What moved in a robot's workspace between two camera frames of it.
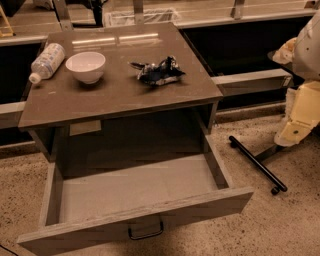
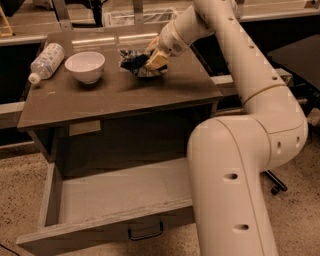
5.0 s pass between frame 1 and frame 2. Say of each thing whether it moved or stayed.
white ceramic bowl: stayed
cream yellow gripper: moved
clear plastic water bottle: stayed
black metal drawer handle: stayed
